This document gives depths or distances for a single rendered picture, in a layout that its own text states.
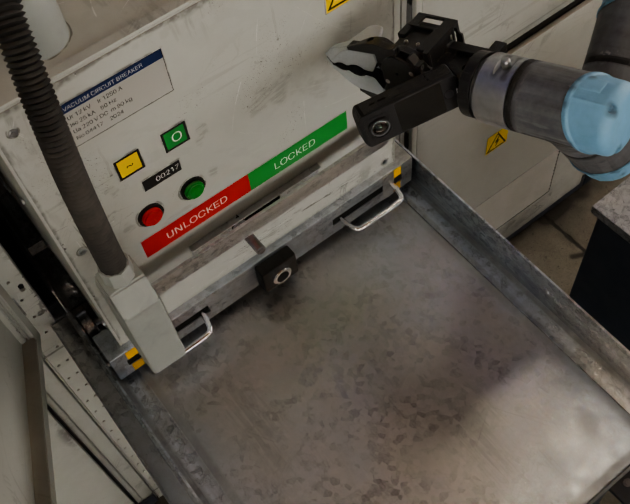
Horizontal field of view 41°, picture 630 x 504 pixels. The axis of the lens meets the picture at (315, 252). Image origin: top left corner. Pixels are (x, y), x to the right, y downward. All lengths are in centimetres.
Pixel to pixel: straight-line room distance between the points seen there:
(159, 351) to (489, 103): 48
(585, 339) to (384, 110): 50
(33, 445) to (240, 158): 51
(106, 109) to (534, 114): 42
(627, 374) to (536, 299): 16
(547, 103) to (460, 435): 51
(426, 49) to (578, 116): 19
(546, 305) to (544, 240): 109
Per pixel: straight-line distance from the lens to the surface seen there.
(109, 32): 86
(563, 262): 232
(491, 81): 88
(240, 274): 121
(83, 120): 88
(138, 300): 94
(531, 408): 120
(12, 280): 123
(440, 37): 95
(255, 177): 109
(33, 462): 126
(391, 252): 130
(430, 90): 91
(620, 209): 151
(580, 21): 178
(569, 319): 124
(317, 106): 108
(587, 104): 84
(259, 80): 99
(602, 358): 124
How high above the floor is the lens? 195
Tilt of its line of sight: 58 degrees down
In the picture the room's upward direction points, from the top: 8 degrees counter-clockwise
